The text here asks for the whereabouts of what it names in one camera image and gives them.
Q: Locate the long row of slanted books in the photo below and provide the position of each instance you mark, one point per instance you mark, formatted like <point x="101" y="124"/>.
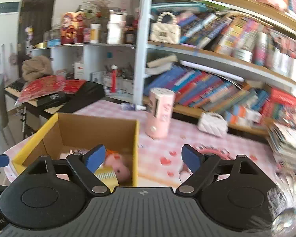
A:
<point x="199" y="88"/>

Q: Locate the thick red dictionary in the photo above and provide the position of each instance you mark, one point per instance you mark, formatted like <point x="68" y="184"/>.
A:
<point x="283" y="96"/>

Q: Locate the dried flower bunch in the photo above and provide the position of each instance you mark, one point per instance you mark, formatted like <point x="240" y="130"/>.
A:
<point x="98" y="5"/>

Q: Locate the brown glass bottle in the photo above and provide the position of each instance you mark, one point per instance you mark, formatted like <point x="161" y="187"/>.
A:
<point x="129" y="37"/>

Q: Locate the beige knitted cloth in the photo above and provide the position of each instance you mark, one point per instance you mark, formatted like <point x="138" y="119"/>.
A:
<point x="37" y="68"/>

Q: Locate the stack of paper booklets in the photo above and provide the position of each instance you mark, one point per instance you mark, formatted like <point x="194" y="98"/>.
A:
<point x="288" y="140"/>

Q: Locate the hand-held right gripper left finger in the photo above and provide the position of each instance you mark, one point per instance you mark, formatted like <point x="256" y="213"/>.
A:
<point x="96" y="158"/>

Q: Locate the white blue spray bottle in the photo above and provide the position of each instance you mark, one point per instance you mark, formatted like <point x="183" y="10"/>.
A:
<point x="128" y="106"/>

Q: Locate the cream quilted handbag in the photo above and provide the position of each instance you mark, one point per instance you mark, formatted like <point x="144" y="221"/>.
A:
<point x="165" y="33"/>

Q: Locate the orange white carton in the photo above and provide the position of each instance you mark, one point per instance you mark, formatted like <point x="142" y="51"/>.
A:
<point x="249" y="113"/>
<point x="233" y="119"/>

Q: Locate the flat black box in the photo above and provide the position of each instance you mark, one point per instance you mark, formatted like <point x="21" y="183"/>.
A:
<point x="51" y="98"/>

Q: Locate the white red label box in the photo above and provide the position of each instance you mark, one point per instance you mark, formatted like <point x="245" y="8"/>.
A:
<point x="79" y="70"/>

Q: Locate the white rolled tube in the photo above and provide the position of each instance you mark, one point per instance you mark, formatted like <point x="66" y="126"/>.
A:
<point x="212" y="70"/>

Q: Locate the red gold figurine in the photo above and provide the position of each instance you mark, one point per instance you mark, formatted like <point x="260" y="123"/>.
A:
<point x="71" y="29"/>

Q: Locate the white plastic bottle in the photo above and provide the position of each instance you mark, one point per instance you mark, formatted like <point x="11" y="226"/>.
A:
<point x="95" y="34"/>

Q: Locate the red tassel ornament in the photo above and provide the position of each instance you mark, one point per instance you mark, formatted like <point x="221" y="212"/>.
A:
<point x="114" y="79"/>

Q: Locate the short row of shelf books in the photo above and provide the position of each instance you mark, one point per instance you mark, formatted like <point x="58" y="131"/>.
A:
<point x="212" y="32"/>

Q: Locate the thick cream book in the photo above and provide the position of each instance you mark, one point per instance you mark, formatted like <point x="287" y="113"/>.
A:
<point x="162" y="64"/>

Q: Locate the white wooden bookshelf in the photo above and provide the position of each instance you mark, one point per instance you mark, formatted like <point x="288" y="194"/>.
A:
<point x="139" y="66"/>

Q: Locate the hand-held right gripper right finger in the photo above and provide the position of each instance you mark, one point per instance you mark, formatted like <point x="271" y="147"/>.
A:
<point x="191" y="159"/>

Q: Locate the pink cylindrical humidifier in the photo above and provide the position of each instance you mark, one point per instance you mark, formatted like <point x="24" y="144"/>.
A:
<point x="160" y="113"/>

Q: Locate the white tape roll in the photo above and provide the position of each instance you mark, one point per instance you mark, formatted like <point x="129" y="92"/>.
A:
<point x="243" y="55"/>

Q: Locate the yellow cardboard box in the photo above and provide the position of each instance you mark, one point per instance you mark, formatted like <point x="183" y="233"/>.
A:
<point x="88" y="133"/>

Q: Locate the pile of red packets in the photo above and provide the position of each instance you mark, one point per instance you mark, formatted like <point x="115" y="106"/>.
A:
<point x="44" y="86"/>

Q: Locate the black keyboard stand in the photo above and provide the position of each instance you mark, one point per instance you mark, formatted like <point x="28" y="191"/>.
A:
<point x="24" y="121"/>

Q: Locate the white quilted purse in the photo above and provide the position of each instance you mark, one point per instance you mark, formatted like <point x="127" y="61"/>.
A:
<point x="212" y="126"/>

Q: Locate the pink chick plush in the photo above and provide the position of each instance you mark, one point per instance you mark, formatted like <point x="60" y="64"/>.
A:
<point x="120" y="169"/>

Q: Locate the white desk pen organizer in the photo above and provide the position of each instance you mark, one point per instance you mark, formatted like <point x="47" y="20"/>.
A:
<point x="124" y="84"/>

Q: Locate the black keyboard piano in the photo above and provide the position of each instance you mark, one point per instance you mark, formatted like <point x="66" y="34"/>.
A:
<point x="88" y="93"/>

